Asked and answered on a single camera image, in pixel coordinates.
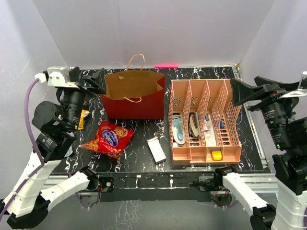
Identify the dark silver snack wrapper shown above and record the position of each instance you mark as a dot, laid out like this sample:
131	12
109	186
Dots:
69	152

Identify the red brown paper bag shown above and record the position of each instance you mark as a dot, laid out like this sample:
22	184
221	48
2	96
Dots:
134	94

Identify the white rectangular box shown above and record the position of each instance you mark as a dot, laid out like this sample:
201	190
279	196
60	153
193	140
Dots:
156	150

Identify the yellow tape measure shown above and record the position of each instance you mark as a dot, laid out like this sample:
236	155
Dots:
216	155

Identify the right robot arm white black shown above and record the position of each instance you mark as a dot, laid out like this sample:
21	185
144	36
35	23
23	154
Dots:
290	137

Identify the white packet in organizer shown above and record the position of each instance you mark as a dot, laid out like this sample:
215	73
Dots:
209	132

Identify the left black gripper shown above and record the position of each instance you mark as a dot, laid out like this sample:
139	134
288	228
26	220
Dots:
98	80

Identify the blue item in organizer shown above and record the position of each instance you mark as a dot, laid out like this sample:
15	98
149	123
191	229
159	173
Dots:
222	124

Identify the red cookie snack bag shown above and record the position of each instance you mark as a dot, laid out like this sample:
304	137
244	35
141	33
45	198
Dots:
109	140

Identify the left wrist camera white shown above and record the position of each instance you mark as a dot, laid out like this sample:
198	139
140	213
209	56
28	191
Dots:
55	76

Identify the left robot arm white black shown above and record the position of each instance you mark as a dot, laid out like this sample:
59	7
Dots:
52	133

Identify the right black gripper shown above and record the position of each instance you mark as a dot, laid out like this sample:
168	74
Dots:
241	91

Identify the aluminium rail frame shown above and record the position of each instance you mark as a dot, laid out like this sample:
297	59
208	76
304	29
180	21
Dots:
136	176

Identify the pink plastic desk organizer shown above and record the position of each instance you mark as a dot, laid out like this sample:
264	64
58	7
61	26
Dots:
202	123

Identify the beige stapler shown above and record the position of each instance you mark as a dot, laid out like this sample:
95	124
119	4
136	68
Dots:
194	125

